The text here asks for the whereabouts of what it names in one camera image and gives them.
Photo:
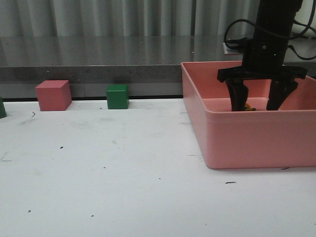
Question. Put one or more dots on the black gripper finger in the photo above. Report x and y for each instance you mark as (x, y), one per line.
(238, 94)
(279, 91)

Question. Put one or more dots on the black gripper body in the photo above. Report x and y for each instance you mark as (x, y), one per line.
(262, 60)

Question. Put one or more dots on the yellow push button switch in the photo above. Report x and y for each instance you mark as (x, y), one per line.
(247, 107)

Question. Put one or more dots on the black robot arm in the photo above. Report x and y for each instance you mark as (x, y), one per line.
(274, 21)

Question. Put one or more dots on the pink plastic bin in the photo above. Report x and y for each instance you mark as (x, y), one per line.
(257, 139)

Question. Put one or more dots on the grey stone counter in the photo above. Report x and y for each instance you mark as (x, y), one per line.
(150, 66)

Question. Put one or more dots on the green cube block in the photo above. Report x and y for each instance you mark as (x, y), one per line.
(117, 96)

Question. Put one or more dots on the pink cube block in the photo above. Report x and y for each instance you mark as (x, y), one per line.
(54, 95)

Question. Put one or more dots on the grey pleated curtain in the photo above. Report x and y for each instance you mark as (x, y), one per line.
(121, 18)

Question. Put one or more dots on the dark green block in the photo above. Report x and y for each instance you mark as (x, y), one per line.
(2, 109)

